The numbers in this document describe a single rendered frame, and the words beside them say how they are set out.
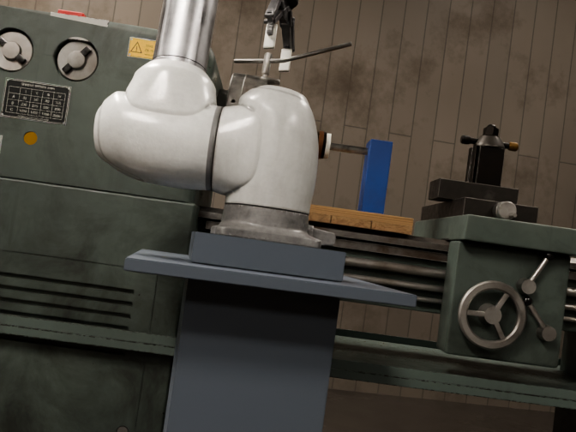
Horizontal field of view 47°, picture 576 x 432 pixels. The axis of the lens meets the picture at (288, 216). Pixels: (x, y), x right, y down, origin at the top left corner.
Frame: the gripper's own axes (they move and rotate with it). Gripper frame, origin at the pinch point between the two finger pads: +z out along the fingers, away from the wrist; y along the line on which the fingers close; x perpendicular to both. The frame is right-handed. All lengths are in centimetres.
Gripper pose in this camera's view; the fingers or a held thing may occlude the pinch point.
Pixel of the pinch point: (277, 57)
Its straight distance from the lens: 187.1
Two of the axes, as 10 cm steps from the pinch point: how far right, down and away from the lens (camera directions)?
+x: -9.5, -0.6, 3.1
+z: -1.3, 9.7, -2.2
